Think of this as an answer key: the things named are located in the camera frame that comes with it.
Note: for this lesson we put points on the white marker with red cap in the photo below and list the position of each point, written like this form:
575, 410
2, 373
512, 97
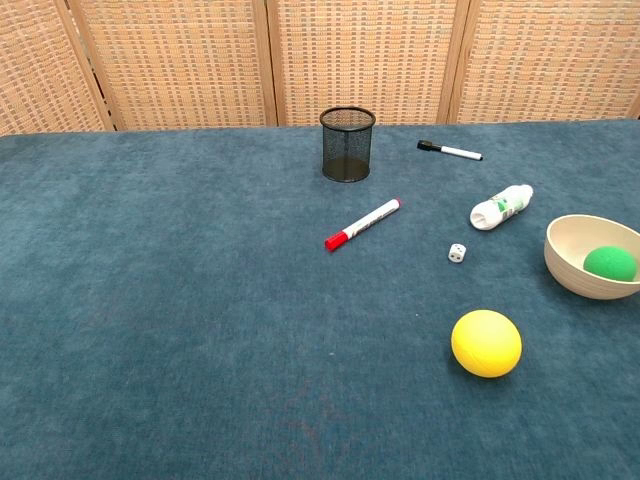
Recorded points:
367, 222

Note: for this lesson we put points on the white die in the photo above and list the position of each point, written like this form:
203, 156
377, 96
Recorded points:
456, 253

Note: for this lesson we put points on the black mesh pen holder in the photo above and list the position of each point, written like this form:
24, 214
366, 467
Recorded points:
346, 150

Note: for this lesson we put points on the blue table cloth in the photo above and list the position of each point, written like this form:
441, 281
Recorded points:
200, 300

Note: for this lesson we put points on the white marker with black cap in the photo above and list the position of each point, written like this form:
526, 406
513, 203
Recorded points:
452, 150

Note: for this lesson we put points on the small white plastic bottle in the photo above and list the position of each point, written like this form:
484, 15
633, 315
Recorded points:
500, 207

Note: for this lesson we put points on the woven wooden folding screen panel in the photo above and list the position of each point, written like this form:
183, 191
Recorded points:
550, 60
365, 55
170, 65
35, 60

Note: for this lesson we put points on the yellow foam ball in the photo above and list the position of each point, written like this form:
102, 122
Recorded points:
486, 350

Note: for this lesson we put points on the beige bowl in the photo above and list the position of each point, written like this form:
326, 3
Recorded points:
565, 255

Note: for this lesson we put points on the green foam ball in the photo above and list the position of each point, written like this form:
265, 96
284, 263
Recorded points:
610, 262

